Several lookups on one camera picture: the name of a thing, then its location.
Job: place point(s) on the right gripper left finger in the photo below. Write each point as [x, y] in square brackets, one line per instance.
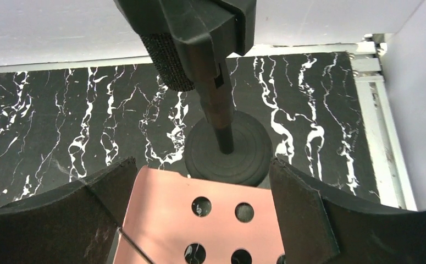
[73, 223]

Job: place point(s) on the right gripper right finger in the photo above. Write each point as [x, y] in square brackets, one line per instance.
[320, 223]

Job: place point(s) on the pink music stand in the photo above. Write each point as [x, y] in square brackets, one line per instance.
[168, 213]

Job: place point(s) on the black microphone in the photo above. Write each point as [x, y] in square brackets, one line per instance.
[188, 43]

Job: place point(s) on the aluminium frame rail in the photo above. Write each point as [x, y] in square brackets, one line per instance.
[390, 171]

